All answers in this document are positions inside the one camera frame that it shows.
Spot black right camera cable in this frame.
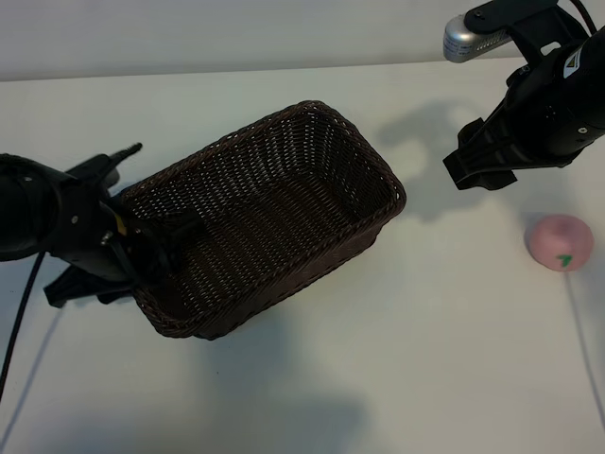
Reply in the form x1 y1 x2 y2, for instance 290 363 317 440
568 0 597 35

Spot black braided camera cable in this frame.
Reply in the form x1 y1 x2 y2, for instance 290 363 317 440
111 140 144 165

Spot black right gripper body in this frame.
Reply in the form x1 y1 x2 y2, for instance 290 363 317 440
481 41 605 170

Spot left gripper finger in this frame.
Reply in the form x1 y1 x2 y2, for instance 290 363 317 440
158 211 208 252
136 244 180 286

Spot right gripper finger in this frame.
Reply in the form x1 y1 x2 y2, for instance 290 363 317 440
476 169 519 192
442 117 512 192

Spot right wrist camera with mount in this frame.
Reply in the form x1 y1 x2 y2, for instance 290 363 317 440
441 0 590 63

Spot black hanging arm cable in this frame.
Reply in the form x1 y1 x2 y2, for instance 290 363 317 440
0 252 47 396

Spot pink toy peach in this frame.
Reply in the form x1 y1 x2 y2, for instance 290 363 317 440
526 213 595 272

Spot dark brown wicker basket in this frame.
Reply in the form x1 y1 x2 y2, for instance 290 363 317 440
117 98 407 341

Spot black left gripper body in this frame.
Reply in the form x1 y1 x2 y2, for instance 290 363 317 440
96 206 166 288

